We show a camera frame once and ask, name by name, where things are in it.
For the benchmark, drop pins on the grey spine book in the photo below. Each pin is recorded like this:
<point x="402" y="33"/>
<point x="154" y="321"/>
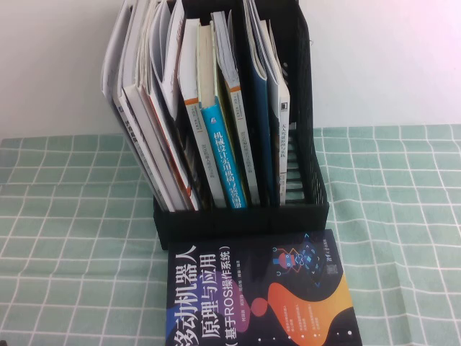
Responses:
<point x="139" y="144"/>

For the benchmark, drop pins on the leaning magazines stack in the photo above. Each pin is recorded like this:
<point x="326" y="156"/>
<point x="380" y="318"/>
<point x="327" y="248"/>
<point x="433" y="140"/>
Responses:
<point x="168" y="144"/>

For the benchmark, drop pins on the white booklet red print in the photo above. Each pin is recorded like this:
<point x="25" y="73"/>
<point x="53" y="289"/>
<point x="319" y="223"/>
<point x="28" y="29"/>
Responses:
<point x="174" y="72"/>

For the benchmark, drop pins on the blue thin softcover book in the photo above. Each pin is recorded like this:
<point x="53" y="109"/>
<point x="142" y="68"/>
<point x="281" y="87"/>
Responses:
<point x="273" y="144"/>

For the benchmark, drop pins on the green checked tablecloth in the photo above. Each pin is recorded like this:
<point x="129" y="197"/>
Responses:
<point x="72" y="252"/>

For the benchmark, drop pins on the white cover book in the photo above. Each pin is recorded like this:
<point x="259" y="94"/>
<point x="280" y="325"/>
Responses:
<point x="154" y="144"/>

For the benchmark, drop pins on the curved white paper sheet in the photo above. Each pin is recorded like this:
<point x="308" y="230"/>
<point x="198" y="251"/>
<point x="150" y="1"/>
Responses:
<point x="158" y="47"/>

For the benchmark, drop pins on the dark mobile robot book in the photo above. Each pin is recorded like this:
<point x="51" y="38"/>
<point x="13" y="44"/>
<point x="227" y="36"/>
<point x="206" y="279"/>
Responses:
<point x="252" y="288"/>

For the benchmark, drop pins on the navy blue thin book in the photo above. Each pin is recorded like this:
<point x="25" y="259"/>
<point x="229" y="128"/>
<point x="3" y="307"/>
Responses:
<point x="261" y="144"/>

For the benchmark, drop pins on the white paper folder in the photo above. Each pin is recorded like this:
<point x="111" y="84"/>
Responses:
<point x="115" y="54"/>

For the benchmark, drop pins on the white autonomous driving book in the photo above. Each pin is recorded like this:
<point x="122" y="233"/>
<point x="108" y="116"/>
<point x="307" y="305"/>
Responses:
<point x="284" y="144"/>

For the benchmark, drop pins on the cyan spine book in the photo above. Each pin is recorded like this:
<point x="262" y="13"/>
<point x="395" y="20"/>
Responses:
<point x="219" y="155"/>

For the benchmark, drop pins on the black plastic book holder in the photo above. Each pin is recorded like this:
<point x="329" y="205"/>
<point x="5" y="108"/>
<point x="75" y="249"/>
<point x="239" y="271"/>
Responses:
<point x="252" y="223"/>

